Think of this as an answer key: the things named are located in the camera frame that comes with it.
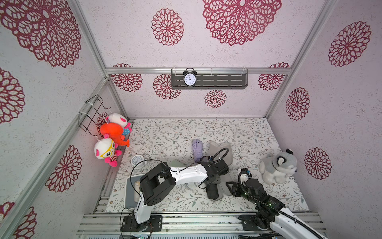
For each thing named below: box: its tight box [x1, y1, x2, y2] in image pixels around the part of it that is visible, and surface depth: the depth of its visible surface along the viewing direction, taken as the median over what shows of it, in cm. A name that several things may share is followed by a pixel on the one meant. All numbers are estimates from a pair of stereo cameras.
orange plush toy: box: [100, 122, 131, 147], surface depth 91 cm
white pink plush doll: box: [105, 113, 133, 136], surface depth 97 cm
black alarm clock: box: [183, 67, 198, 88], surface depth 92 cm
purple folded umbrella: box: [191, 138, 203, 162], surface depth 100 cm
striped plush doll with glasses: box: [94, 133, 123, 167], surface depth 82 cm
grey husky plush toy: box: [259, 148, 298, 185], surface depth 78 cm
